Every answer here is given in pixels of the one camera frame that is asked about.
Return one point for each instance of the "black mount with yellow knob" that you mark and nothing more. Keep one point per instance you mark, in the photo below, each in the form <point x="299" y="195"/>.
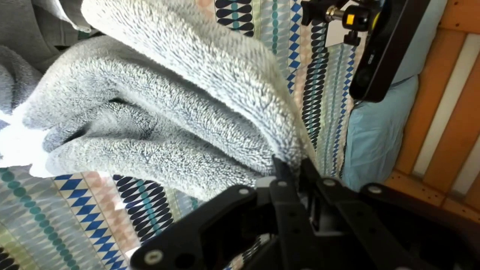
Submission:
<point x="345" y="16"/>

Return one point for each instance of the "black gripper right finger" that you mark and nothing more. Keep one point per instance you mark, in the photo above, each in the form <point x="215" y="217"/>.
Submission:
<point x="360" y="225"/>

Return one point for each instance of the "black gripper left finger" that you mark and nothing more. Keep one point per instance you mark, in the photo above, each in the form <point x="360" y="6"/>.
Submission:
<point x="219" y="225"/>

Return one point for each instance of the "light blue bed sheet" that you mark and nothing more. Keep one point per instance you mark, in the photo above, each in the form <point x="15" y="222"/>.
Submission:
<point x="375" y="139"/>

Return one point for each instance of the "blue geometric patterned bedspread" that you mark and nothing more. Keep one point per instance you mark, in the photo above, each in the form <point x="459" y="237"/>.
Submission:
<point x="75" y="214"/>

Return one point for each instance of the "grey terry towel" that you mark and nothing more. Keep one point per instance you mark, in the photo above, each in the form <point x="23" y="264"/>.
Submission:
<point x="174" y="99"/>

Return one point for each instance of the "wooden slatted bed frame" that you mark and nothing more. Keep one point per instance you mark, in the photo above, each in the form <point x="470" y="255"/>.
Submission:
<point x="435" y="109"/>

